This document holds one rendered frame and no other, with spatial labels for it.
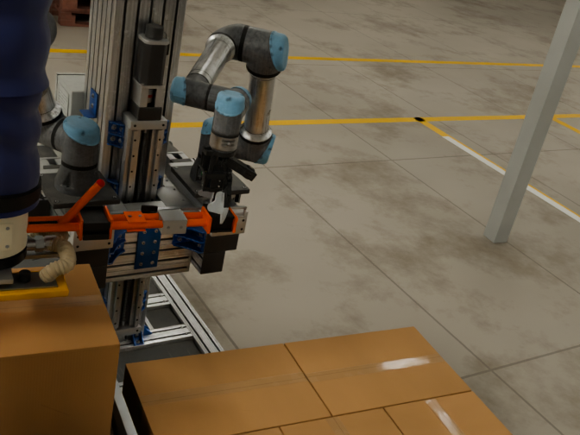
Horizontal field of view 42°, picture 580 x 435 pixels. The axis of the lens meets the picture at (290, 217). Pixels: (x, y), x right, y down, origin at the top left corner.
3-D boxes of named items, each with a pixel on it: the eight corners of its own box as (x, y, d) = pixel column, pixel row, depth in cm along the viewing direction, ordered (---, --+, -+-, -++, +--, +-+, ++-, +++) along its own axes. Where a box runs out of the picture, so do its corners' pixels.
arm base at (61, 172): (48, 177, 255) (50, 150, 251) (92, 174, 263) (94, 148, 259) (61, 198, 245) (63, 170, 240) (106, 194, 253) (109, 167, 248)
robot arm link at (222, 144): (233, 128, 208) (243, 140, 201) (230, 143, 210) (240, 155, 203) (207, 127, 204) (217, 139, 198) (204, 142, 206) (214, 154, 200)
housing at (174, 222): (161, 235, 206) (163, 221, 204) (154, 223, 211) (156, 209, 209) (185, 234, 209) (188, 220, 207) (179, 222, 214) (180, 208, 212)
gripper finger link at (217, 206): (204, 223, 209) (205, 190, 208) (224, 223, 212) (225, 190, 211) (208, 225, 206) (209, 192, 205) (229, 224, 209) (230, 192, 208)
